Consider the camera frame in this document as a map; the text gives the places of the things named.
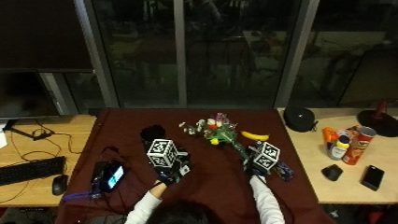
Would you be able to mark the black round zip case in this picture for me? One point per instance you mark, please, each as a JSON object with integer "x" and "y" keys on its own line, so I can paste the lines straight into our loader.
{"x": 298, "y": 119}

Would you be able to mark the yellow banana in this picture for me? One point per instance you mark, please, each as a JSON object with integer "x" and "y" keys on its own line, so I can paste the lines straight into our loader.
{"x": 254, "y": 136}

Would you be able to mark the person's right hand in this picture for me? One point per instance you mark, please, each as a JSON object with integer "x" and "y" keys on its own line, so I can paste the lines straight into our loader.
{"x": 250, "y": 168}

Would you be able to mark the black angular mouse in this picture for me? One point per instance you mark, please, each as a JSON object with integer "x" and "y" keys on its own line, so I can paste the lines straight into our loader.
{"x": 331, "y": 172}

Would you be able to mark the black computer monitor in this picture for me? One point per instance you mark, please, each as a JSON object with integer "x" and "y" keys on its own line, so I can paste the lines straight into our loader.
{"x": 24, "y": 93}

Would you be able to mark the black lamp base, red stem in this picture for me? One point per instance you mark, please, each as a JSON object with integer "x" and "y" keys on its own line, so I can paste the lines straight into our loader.
{"x": 379, "y": 121}

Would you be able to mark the mixed flower bouquet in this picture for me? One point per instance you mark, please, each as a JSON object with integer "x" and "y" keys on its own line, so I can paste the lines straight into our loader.
{"x": 217, "y": 129}

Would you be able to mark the smartphone with lit screen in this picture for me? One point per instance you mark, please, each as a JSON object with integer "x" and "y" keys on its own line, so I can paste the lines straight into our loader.
{"x": 113, "y": 176}

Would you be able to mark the white marker cube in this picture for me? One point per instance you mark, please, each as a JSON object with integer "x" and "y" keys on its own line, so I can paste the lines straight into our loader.
{"x": 265, "y": 156}
{"x": 162, "y": 152}

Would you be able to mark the dark red tablecloth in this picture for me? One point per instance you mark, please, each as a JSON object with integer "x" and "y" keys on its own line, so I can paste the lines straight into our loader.
{"x": 216, "y": 186}

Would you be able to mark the black device under smartphone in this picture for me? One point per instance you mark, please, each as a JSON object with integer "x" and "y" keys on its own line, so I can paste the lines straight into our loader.
{"x": 97, "y": 177}

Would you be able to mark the person's left hand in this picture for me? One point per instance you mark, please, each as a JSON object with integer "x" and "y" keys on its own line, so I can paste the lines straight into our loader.
{"x": 176, "y": 174}

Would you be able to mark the blue glossy object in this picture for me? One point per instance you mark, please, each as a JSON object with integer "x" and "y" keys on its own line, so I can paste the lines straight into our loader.
{"x": 284, "y": 171}

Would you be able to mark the black keyboard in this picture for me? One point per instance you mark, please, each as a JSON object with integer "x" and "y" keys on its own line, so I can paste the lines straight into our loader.
{"x": 31, "y": 170}

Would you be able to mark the black smartphone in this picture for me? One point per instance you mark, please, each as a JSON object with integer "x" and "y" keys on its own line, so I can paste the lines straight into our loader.
{"x": 373, "y": 177}

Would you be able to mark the white paper sheet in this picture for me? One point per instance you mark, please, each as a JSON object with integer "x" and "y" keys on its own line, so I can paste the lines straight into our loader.
{"x": 3, "y": 137}

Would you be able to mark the red chips can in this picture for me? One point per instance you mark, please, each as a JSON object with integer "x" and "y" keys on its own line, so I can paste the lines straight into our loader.
{"x": 358, "y": 147}

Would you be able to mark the black round vase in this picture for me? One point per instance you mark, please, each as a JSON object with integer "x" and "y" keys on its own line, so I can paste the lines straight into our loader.
{"x": 152, "y": 132}

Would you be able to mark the white left marker cube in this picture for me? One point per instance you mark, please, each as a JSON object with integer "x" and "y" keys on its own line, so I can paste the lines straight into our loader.
{"x": 162, "y": 152}

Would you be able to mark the orange snack packet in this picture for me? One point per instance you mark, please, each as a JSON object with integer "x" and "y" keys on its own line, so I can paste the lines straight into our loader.
{"x": 353, "y": 129}

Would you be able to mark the orange bottle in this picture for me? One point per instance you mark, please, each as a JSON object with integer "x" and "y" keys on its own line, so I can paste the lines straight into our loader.
{"x": 329, "y": 136}

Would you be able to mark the white right marker cube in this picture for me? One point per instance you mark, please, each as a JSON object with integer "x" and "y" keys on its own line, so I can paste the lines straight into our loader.
{"x": 265, "y": 156}

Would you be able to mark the white bottle with yellow cap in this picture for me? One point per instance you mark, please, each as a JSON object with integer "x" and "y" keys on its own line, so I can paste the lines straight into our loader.
{"x": 338, "y": 148}

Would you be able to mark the black computer mouse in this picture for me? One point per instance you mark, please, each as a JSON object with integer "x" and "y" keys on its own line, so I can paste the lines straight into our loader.
{"x": 60, "y": 184}

